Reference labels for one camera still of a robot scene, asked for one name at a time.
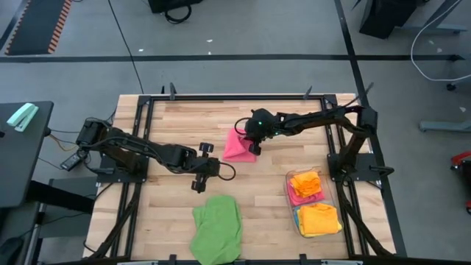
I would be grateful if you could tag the black equipment base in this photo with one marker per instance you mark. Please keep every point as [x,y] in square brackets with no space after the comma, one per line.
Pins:
[173,4]

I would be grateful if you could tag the pink microfiber towel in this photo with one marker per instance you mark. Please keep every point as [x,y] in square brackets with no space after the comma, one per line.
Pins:
[237,149]
[298,200]

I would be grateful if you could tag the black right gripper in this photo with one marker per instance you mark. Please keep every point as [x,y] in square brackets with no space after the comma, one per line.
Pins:
[261,125]

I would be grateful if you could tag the black side desk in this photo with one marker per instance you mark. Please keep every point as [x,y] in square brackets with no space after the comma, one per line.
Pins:
[22,165]

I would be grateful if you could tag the blue microfiber towel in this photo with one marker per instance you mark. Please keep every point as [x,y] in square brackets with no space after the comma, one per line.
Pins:
[296,219]

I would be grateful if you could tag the black desk foot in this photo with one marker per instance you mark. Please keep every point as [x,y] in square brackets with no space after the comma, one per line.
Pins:
[62,197]

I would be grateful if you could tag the yellow microfiber towel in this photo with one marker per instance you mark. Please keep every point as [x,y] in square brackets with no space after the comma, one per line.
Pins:
[340,227]

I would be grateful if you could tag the black cabinet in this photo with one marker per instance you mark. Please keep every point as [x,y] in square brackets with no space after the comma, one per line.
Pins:
[386,16]

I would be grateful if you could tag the black orange-striped floor mat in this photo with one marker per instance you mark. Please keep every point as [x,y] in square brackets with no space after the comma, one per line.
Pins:
[37,25]

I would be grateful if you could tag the grey desk frame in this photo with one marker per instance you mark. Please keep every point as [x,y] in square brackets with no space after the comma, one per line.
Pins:
[434,28]

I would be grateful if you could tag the red cart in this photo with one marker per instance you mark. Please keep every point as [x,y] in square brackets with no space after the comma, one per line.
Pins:
[461,158]

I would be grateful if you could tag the grey desk foot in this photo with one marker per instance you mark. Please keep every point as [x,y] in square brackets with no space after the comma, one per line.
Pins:
[445,126]

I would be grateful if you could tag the mint green stapler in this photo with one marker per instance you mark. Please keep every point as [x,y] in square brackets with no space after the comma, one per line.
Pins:
[22,117]

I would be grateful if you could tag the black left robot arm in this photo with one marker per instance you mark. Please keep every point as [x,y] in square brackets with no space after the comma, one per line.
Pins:
[140,147]

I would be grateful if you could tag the black caster wheel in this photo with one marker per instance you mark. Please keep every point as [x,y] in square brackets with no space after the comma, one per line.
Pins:
[451,87]

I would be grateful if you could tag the orange microfiber towel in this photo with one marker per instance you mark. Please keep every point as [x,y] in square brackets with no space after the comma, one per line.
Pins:
[305,184]
[318,219]

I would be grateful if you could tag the clear plastic bin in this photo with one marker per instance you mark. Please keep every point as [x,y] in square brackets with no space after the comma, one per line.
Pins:
[289,174]

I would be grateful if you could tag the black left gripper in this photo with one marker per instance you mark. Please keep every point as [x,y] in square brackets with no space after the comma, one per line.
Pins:
[206,165]

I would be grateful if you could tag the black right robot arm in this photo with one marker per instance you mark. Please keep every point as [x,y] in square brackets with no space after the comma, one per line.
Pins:
[331,117]

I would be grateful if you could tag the green microfiber towel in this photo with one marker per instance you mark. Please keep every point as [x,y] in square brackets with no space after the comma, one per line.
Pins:
[221,232]

